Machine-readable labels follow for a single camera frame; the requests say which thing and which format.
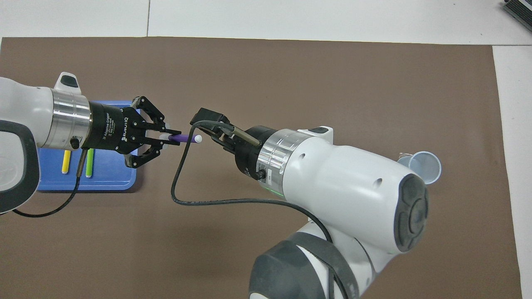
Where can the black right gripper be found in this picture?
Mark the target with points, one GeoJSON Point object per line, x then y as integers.
{"type": "Point", "coordinates": [249, 155]}

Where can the blue plastic tray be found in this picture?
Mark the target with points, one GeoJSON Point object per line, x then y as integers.
{"type": "Point", "coordinates": [108, 178]}

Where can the brown table mat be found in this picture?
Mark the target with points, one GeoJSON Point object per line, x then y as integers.
{"type": "Point", "coordinates": [291, 83]}

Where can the translucent plastic cup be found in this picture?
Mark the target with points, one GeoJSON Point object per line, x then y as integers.
{"type": "Point", "coordinates": [428, 168]}

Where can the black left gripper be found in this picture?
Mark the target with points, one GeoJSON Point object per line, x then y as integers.
{"type": "Point", "coordinates": [110, 128]}

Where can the grey striped device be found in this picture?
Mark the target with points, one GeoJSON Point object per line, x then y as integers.
{"type": "Point", "coordinates": [519, 8]}

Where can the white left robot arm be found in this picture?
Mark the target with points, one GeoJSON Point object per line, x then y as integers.
{"type": "Point", "coordinates": [25, 120]}

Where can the yellow pen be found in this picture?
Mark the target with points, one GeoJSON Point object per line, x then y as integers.
{"type": "Point", "coordinates": [66, 162]}

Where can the purple pen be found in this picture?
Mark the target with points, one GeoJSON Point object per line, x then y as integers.
{"type": "Point", "coordinates": [183, 138]}

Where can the green pen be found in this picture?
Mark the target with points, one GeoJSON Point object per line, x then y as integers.
{"type": "Point", "coordinates": [89, 164]}

